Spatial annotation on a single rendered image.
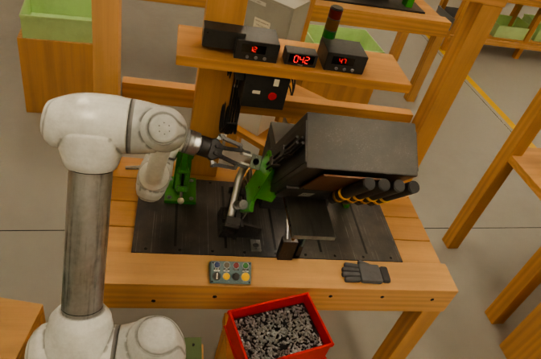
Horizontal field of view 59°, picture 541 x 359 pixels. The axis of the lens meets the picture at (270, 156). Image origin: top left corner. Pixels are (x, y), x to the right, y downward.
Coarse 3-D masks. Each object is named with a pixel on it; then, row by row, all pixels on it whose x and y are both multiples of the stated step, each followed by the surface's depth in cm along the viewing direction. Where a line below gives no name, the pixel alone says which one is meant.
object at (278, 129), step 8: (272, 128) 195; (280, 128) 196; (288, 128) 198; (272, 136) 193; (280, 136) 192; (272, 144) 192; (264, 152) 204; (264, 200) 203; (280, 200) 204; (272, 208) 207; (280, 208) 208
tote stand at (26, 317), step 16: (0, 304) 161; (16, 304) 162; (32, 304) 163; (0, 320) 157; (16, 320) 158; (32, 320) 159; (0, 336) 153; (16, 336) 154; (0, 352) 149; (16, 352) 150
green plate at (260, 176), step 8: (264, 160) 179; (264, 168) 176; (272, 168) 170; (256, 176) 182; (264, 176) 174; (272, 176) 173; (248, 184) 187; (256, 184) 179; (264, 184) 174; (248, 192) 184; (256, 192) 177; (264, 192) 178; (272, 192) 179; (272, 200) 181
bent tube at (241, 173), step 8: (248, 160) 184; (256, 160) 183; (240, 168) 190; (256, 168) 180; (240, 176) 191; (240, 184) 191; (232, 192) 190; (232, 200) 189; (232, 208) 188; (232, 216) 188
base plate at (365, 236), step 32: (224, 192) 209; (160, 224) 188; (192, 224) 192; (256, 224) 199; (352, 224) 211; (384, 224) 215; (256, 256) 186; (320, 256) 193; (352, 256) 196; (384, 256) 200
